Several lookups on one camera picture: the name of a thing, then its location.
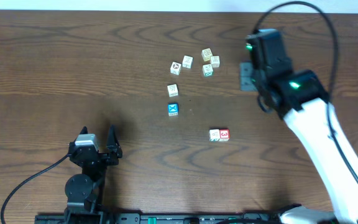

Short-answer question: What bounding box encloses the wooden block upper left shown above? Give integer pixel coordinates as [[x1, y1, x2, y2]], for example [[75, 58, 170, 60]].
[[182, 55, 193, 68]]

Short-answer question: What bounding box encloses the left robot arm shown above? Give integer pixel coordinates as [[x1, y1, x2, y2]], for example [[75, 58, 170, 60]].
[[65, 126, 122, 214]]

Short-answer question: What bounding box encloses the wooden block red number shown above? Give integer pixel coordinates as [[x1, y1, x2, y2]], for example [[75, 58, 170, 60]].
[[219, 129, 230, 141]]

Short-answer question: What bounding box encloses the left black cable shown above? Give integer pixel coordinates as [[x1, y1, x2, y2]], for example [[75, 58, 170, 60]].
[[1, 154, 71, 224]]

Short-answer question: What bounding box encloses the wooden block teal letter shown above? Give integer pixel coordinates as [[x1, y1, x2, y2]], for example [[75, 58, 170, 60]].
[[202, 64, 214, 77]]

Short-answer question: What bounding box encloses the wooden block yellow edge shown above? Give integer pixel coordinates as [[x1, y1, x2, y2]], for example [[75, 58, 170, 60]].
[[201, 48, 213, 62]]

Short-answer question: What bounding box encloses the wooden block upper right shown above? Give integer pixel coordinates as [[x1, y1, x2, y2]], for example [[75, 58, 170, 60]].
[[210, 56, 220, 68]]

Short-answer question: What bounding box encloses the black cable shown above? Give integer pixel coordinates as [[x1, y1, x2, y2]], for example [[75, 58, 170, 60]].
[[252, 1, 358, 212], [1, 154, 71, 224]]

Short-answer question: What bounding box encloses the blue letter block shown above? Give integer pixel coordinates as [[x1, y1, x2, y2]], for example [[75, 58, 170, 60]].
[[168, 103, 178, 116]]

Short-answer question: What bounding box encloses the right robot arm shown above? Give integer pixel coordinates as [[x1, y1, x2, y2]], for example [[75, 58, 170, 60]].
[[245, 29, 358, 223]]

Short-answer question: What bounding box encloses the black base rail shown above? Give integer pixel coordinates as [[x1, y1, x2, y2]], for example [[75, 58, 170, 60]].
[[34, 213, 284, 224]]

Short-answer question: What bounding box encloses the wooden block red picture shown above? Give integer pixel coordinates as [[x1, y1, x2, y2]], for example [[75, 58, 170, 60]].
[[170, 62, 181, 75]]

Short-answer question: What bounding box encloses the right black cable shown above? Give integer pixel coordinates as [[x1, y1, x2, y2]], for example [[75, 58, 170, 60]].
[[252, 1, 358, 212]]

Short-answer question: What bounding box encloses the wooden block teal side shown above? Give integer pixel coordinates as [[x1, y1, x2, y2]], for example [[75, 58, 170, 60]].
[[209, 129, 220, 141]]

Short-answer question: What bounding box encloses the wooden block near blue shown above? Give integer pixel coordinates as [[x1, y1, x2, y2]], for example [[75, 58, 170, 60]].
[[167, 84, 178, 97]]

